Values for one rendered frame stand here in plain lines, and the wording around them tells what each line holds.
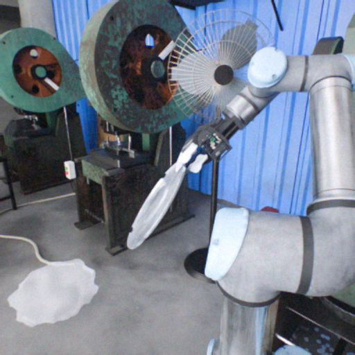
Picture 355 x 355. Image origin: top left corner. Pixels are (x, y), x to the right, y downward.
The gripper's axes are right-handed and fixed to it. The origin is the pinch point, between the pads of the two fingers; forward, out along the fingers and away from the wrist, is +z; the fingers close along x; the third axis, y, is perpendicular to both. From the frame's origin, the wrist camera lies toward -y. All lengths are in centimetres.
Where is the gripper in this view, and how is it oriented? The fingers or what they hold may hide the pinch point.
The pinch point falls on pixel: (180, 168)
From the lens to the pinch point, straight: 78.1
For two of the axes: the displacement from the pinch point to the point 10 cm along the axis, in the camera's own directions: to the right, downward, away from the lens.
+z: -7.0, 7.0, 1.3
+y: 1.6, 3.3, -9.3
